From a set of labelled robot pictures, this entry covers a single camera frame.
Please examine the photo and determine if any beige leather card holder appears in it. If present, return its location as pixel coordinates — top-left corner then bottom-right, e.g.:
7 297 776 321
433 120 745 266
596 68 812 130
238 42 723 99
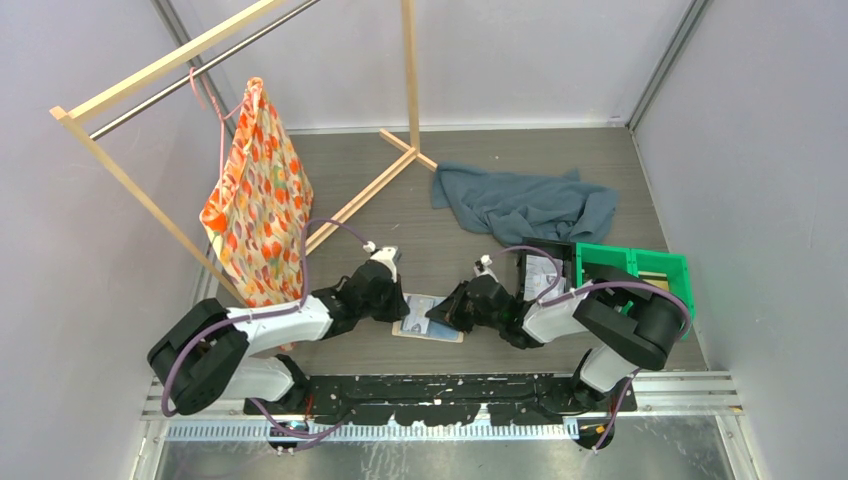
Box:
392 294 464 343

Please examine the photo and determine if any green plastic bin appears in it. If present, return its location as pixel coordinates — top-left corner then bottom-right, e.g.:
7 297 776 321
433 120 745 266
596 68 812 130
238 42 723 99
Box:
574 243 696 324

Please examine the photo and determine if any black tray with cards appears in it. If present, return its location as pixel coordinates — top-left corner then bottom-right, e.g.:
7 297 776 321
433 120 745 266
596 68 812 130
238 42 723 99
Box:
517 237 576 301

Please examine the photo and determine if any metal hanging rod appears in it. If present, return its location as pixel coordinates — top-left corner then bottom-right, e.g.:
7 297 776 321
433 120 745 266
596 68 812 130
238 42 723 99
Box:
90 0 320 140

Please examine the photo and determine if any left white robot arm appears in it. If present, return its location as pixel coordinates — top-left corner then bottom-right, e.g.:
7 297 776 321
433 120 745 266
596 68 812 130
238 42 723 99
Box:
147 246 410 417

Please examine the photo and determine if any white blue credit card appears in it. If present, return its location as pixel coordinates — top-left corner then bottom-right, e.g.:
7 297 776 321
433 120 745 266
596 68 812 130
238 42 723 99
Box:
399 295 439 336

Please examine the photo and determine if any blue grey cloth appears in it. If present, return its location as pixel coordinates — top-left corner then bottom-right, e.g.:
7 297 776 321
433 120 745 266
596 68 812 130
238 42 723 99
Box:
431 162 620 246

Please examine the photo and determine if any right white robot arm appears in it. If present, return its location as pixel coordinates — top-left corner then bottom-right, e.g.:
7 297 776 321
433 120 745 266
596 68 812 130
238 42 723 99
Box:
426 265 691 411

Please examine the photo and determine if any orange floral fabric bag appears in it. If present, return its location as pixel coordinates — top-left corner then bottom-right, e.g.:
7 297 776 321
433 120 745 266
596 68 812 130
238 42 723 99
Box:
199 77 314 307

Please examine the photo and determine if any wooden clothes rack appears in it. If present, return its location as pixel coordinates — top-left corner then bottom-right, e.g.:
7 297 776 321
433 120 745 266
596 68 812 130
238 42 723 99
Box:
50 1 434 299

